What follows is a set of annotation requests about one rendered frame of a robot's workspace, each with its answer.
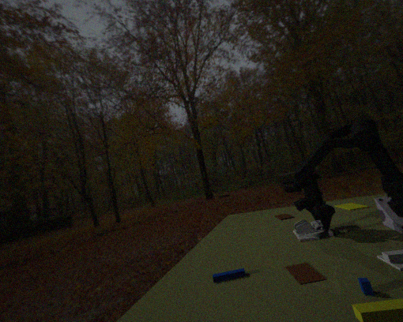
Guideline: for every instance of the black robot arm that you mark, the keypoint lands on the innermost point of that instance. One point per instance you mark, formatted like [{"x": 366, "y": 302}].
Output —
[{"x": 366, "y": 137}]

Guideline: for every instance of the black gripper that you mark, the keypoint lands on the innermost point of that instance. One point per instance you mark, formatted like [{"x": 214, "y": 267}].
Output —
[{"x": 319, "y": 211}]

